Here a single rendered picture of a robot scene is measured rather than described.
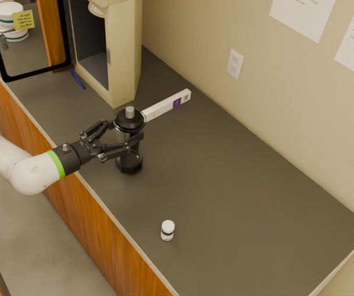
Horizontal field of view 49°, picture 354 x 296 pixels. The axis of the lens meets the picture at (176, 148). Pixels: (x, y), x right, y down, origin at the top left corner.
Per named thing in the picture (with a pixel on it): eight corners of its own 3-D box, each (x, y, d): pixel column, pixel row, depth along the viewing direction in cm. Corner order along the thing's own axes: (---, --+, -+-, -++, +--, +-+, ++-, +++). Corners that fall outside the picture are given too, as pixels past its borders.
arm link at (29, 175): (25, 207, 108) (9, 172, 104) (13, 194, 118) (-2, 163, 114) (70, 183, 115) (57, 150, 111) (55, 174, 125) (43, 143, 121)
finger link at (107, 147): (91, 143, 122) (92, 146, 121) (127, 140, 124) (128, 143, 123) (93, 151, 125) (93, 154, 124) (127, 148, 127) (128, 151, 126)
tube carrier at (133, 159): (132, 146, 148) (133, 103, 132) (149, 164, 143) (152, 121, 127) (108, 158, 143) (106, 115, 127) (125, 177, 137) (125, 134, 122)
